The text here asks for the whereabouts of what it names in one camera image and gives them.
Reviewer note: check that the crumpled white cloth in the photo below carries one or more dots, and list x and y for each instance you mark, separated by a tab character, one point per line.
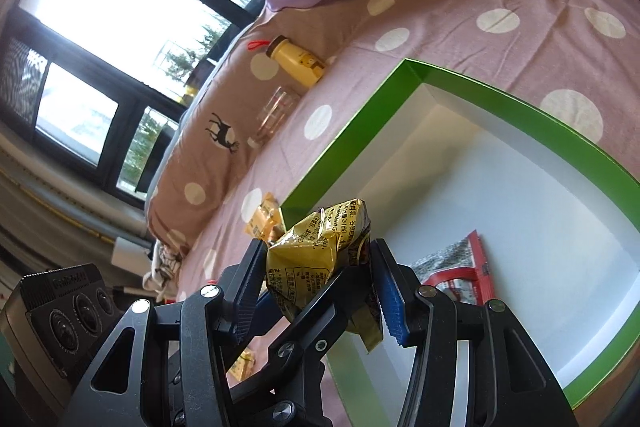
162	264

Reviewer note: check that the small yellow printed packet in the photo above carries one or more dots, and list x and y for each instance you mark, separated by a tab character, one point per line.
242	364

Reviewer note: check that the black framed window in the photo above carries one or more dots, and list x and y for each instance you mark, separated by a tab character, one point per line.
125	17

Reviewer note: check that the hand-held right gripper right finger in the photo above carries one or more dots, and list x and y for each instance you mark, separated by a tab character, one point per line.
392	312

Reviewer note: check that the pink polka-dot bed cover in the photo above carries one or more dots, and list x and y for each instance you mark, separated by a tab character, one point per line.
450	7

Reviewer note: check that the red and silver snack packet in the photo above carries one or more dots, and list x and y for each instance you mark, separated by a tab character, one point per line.
465	267

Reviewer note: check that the green cardboard box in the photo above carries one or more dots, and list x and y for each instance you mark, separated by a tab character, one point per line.
500	207

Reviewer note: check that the yellow snack packet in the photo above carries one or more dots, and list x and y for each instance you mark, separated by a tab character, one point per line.
310	252

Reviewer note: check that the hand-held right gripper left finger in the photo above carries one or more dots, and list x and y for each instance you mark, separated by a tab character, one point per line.
246	302

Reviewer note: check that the orange snack packet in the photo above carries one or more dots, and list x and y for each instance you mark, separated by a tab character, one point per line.
262	219

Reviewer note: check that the clear drinking glass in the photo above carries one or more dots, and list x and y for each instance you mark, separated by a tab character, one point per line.
272	117

